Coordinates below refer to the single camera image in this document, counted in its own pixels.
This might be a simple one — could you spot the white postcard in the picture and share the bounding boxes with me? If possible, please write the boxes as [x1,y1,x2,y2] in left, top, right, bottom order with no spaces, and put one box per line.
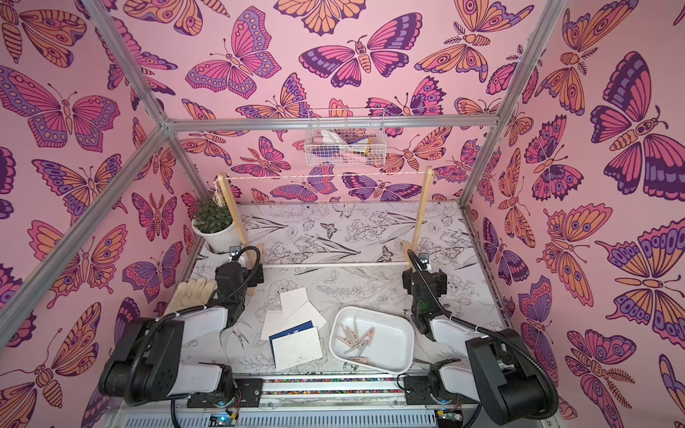
[271,327,323,371]
[279,288,309,319]
[280,301,326,330]
[260,310,291,341]

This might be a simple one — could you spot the blue postcard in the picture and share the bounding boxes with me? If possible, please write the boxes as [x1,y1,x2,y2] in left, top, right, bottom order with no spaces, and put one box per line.
[269,321,314,353]

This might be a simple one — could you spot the beige clothespin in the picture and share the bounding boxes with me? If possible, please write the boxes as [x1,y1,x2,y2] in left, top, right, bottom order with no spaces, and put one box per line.
[337,335,355,348]
[358,327,376,345]
[350,357,376,367]
[344,320,360,346]

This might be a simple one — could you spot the grey clothespin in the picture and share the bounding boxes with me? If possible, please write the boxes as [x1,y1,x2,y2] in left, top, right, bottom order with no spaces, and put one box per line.
[344,341,369,358]

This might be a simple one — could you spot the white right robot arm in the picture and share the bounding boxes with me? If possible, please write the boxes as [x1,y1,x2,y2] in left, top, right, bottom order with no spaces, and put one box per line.
[402,250,558,426]

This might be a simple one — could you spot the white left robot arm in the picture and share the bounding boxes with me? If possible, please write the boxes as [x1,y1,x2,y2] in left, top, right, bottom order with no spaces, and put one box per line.
[97,246,264,407]

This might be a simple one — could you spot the white plastic tray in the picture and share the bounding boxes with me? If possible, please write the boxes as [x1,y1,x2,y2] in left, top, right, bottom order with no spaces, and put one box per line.
[329,306,415,375]

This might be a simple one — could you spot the potted green plant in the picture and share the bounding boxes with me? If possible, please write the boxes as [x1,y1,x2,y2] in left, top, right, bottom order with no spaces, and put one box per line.
[192,198,242,253]

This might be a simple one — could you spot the wooden drying rack frame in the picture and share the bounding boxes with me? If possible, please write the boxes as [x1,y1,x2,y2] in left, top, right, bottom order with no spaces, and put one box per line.
[217,168,435,272]

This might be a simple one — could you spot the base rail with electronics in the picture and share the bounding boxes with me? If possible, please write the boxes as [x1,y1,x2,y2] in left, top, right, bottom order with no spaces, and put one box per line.
[106,371,558,428]

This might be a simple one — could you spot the white wire basket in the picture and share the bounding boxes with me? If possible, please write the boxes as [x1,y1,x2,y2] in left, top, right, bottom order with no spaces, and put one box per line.
[301,107,387,168]

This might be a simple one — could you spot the aluminium frame profiles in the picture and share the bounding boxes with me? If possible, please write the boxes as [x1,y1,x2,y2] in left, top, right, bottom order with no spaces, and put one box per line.
[1,1,567,345]

